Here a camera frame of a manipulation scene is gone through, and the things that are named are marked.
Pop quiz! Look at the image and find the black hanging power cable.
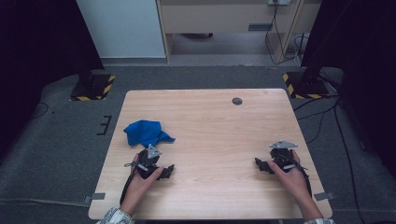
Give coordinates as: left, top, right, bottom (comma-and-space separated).
263, 0, 303, 66

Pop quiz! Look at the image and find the patterned white right sleeve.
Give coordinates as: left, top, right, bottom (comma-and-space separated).
303, 217, 336, 224

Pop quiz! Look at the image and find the person's right hand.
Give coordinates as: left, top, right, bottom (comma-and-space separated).
266, 148, 312, 200

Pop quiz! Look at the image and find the long black floor cable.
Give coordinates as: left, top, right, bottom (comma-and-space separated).
332, 101, 368, 224

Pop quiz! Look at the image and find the thin black floor cable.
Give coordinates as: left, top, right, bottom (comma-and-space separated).
30, 101, 50, 120

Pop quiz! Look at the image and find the black yellow-striped stand base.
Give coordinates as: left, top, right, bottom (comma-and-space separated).
69, 73, 117, 102
282, 71, 331, 100

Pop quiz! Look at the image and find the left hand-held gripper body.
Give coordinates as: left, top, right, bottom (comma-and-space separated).
135, 144, 163, 180

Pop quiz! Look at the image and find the right hand-held gripper black cable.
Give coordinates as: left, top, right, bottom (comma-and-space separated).
290, 154, 313, 199

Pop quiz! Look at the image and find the white panel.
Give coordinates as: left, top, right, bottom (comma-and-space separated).
76, 0, 167, 60

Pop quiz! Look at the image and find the patterned white sleeve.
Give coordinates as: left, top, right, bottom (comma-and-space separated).
95, 207, 135, 224
303, 217, 336, 224

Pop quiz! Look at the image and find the person's left hand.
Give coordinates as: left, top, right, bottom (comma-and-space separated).
122, 153, 164, 204

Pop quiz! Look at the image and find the black curtain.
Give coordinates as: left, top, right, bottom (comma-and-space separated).
300, 0, 396, 180
0, 0, 106, 158

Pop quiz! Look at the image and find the black tape floor mark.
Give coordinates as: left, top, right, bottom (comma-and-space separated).
95, 115, 113, 136

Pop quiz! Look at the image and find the left hand-held gripper black cable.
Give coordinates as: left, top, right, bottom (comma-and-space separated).
119, 161, 140, 206

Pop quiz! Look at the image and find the patterned white left sleeve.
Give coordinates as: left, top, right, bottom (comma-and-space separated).
95, 207, 135, 224

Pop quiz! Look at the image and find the hand-held gripper black cable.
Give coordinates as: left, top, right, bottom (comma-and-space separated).
290, 154, 313, 199
119, 161, 140, 206

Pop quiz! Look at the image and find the light wooden desk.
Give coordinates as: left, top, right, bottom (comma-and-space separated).
155, 0, 322, 65

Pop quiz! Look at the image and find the blue cloth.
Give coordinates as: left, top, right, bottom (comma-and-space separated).
122, 119, 177, 149

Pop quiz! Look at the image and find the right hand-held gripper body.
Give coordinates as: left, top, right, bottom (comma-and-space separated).
268, 139, 299, 173

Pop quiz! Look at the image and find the white cable bundle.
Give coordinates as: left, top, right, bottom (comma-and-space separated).
291, 33, 310, 68

